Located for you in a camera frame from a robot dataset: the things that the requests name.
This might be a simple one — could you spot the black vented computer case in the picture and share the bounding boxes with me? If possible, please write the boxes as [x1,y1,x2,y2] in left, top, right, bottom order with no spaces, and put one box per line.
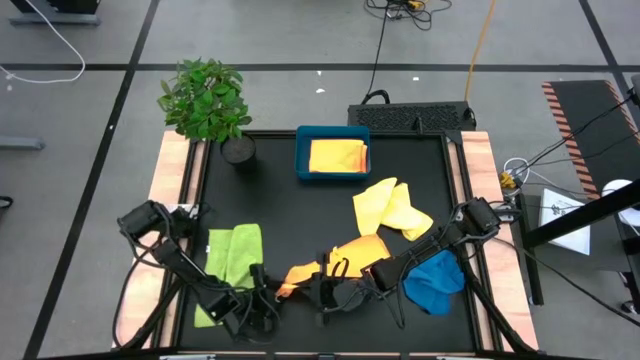
[347,101,477,133]

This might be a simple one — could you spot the black angled frame brace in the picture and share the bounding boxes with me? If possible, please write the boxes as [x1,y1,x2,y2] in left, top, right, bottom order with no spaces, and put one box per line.
[119,249,194,351]
[457,249,539,354]

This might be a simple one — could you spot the wooden table side board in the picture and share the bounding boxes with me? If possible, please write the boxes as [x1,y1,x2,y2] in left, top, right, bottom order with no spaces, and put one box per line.
[113,130,206,351]
[447,130,540,351]

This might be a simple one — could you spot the white round object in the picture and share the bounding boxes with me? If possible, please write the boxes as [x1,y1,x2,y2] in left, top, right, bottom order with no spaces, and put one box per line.
[601,178,640,229]

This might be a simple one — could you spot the long black floor cable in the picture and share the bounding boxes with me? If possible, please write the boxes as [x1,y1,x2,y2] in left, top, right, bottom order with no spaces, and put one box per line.
[492,234,640,329]

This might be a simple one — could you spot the grey floor bar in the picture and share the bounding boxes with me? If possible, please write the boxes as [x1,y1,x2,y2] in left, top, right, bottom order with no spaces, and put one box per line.
[0,136,46,152]

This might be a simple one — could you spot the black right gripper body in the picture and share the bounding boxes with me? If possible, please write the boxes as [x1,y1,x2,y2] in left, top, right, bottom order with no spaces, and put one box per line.
[312,251,375,327]

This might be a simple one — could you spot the orange microfiber towel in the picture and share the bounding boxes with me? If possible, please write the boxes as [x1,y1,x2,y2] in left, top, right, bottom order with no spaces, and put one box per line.
[308,138,369,175]
[276,232,393,301]

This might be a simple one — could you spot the black mat with striped edges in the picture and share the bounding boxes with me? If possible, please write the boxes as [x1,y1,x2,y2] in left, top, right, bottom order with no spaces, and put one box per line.
[541,79,640,201]

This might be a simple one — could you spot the yellow microfiber towel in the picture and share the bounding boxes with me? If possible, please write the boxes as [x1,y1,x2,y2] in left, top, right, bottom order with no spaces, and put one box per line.
[351,176,435,243]

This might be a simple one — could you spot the orange floor cable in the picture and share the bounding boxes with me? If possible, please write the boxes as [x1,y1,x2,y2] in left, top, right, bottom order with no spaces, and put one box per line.
[463,0,499,103]

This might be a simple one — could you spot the black computer power cable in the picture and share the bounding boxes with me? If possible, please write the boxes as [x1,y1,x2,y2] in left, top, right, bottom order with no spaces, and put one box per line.
[360,9,392,106]

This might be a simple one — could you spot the black slanted frame beam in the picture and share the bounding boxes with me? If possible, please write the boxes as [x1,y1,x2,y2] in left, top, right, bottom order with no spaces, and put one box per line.
[521,178,640,250]

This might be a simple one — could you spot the black stand post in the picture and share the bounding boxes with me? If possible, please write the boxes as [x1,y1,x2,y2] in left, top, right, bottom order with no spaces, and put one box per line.
[514,192,546,307]

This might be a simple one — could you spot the white floor cable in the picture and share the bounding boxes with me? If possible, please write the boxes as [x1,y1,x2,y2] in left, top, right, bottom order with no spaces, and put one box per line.
[0,0,87,85]

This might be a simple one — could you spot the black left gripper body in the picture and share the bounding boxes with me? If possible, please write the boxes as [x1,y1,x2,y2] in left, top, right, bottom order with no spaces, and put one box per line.
[219,263,282,346]

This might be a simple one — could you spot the white paper sheet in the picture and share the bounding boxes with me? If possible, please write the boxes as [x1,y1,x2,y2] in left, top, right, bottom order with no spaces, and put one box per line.
[538,187,592,257]

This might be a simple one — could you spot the blue microfiber towel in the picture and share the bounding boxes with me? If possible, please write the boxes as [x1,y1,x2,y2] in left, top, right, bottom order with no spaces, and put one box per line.
[402,248,467,317]

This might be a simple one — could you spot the lime green microfiber towel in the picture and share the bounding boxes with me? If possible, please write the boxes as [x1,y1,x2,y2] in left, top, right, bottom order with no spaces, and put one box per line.
[193,222,265,330]

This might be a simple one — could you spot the grey desk base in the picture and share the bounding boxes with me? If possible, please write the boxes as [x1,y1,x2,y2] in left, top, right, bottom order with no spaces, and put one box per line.
[7,0,102,27]

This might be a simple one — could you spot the tangled black floor cables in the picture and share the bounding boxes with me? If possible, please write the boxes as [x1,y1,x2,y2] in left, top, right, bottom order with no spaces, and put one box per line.
[364,0,454,32]

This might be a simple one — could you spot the teal plastic bin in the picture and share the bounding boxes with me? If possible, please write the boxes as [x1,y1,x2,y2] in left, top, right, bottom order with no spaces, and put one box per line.
[294,125,372,182]

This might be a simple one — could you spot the green potted plant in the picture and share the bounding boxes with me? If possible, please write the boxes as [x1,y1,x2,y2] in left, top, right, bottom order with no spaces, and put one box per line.
[157,57,259,169]

